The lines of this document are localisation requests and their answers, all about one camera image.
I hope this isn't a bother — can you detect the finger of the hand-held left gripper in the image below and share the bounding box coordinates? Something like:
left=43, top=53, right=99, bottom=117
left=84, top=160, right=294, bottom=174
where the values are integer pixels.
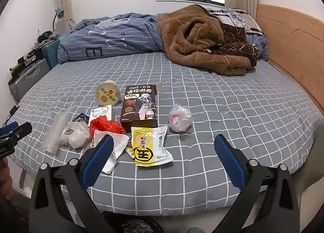
left=0, top=122, right=32, bottom=149
left=0, top=122, right=19, bottom=136

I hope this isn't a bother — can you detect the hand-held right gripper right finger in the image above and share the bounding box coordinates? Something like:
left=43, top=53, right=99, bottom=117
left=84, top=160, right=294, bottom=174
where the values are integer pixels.
left=214, top=134, right=300, bottom=233

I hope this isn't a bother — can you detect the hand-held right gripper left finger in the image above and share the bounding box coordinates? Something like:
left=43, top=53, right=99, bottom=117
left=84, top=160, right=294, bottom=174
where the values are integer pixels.
left=28, top=135, right=117, bottom=233

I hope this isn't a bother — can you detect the white pouch with code print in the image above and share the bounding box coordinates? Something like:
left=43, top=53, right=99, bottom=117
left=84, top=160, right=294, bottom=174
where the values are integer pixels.
left=59, top=120, right=91, bottom=150

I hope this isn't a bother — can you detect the red plastic bag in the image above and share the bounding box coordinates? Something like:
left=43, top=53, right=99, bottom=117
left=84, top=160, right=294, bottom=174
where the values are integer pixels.
left=89, top=117, right=126, bottom=145

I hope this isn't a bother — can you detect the yellow snack packet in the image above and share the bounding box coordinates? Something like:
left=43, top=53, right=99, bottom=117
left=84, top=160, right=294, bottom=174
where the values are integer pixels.
left=126, top=125, right=174, bottom=167

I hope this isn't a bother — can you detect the brown cookie box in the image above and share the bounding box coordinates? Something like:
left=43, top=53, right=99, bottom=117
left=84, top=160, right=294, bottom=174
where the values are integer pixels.
left=119, top=83, right=163, bottom=129

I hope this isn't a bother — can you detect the trash bin with black liner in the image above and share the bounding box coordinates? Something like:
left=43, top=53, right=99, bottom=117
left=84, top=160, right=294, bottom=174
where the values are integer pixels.
left=101, top=211, right=165, bottom=233

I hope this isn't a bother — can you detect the person's left hand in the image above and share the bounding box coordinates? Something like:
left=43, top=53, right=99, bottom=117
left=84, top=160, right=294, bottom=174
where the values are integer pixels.
left=0, top=158, right=16, bottom=202

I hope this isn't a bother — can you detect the white paper wrapper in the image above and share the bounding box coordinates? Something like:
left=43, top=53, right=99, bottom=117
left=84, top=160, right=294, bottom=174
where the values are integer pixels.
left=93, top=132, right=130, bottom=174

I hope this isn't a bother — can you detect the small white box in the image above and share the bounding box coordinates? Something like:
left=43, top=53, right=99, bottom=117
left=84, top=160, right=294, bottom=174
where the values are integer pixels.
left=88, top=105, right=113, bottom=127

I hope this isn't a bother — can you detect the grey suitcase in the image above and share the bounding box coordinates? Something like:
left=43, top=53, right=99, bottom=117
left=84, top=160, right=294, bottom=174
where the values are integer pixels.
left=9, top=58, right=51, bottom=105

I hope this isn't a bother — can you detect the cream yogurt cup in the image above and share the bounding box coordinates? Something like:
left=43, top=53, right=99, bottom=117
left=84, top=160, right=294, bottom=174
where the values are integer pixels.
left=95, top=80, right=121, bottom=107

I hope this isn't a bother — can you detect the bed with grey checked sheet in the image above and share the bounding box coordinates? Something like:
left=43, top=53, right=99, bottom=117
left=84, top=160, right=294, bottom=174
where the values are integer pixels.
left=7, top=51, right=324, bottom=214

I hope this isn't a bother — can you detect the row of dark items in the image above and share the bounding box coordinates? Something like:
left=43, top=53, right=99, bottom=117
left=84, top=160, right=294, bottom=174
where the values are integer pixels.
left=9, top=44, right=46, bottom=79

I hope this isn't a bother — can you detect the teal suitcase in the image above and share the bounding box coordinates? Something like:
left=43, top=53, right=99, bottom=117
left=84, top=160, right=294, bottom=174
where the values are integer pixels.
left=42, top=38, right=62, bottom=70

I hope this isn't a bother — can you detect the black gadget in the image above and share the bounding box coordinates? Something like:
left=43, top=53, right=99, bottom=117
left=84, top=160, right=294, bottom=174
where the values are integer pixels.
left=36, top=30, right=60, bottom=44

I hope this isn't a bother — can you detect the blue striped duvet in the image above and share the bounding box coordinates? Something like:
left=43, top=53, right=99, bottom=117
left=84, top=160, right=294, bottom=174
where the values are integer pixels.
left=58, top=8, right=269, bottom=65

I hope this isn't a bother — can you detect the teal desk lamp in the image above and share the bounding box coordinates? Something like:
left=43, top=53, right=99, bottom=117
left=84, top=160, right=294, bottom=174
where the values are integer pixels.
left=52, top=8, right=65, bottom=34

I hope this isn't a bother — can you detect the brown fleece blanket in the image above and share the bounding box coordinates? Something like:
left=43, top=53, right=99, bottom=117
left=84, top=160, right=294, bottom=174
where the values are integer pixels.
left=157, top=5, right=258, bottom=77

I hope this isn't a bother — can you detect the wooden headboard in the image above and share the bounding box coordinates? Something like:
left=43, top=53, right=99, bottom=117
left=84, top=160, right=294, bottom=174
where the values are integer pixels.
left=256, top=4, right=324, bottom=113

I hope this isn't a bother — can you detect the printed pillow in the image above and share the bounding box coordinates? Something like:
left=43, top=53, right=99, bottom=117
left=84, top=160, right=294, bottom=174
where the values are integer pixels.
left=206, top=8, right=264, bottom=36

